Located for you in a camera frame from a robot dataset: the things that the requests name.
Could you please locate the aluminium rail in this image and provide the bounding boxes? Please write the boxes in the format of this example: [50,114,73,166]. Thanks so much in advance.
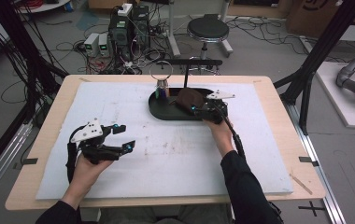
[284,102,348,224]
[0,120,34,208]

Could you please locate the black tape strip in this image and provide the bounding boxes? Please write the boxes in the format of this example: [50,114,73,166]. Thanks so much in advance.
[298,156,320,167]
[12,157,39,171]

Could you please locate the hand-held gripper cable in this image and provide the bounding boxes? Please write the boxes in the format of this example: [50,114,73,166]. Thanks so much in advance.
[218,105,248,161]
[65,125,86,185]

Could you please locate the black round stool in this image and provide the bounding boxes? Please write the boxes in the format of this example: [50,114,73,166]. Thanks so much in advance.
[186,13,231,61]

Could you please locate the black frame with cable bundle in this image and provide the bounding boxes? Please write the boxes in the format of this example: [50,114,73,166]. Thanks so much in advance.
[0,0,69,129]

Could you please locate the right hand-held gripper cable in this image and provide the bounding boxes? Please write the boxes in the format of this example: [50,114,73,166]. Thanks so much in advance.
[218,105,248,161]

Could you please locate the grey power supply unit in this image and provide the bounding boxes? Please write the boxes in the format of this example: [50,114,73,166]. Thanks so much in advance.
[98,33,111,58]
[83,32,101,58]

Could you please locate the white platform board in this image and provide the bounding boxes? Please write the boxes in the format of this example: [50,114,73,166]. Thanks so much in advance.
[315,61,355,131]

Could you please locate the person's right hand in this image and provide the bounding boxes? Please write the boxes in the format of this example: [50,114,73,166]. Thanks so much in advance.
[203,119,234,159]

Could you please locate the cardboard box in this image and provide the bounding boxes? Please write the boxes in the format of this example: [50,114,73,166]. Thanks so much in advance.
[285,0,348,39]

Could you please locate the brown pouch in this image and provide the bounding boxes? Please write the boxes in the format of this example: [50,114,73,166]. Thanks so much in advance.
[174,87,206,113]

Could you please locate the white round table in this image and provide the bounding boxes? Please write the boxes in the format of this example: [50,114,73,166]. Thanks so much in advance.
[16,0,71,14]

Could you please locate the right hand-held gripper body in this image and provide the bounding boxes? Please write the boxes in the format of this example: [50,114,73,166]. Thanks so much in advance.
[193,89,236,126]

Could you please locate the left hand-held gripper cable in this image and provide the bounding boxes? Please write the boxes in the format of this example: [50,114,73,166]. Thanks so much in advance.
[65,125,86,185]

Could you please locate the white power adapter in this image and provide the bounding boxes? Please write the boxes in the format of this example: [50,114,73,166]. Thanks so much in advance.
[117,3,134,18]

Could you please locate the black computer tower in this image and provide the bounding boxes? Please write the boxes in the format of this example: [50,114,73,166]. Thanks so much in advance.
[131,5,151,49]
[107,11,134,61]

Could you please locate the key ring with coloured tags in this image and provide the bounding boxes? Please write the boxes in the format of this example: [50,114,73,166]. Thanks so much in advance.
[149,60,175,102]

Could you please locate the person's left hand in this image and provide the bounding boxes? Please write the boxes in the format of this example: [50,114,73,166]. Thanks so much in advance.
[67,153,115,202]

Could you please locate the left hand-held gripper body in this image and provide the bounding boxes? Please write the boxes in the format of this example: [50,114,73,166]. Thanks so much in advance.
[69,118,124,165]

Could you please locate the black oval tray with hanger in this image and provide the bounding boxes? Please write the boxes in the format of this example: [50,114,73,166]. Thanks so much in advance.
[148,58,223,122]

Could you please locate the white table mat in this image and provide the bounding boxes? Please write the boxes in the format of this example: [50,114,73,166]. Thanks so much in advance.
[35,81,294,201]

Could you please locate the black metal frame post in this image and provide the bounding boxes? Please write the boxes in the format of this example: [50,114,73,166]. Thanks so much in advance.
[273,0,355,135]

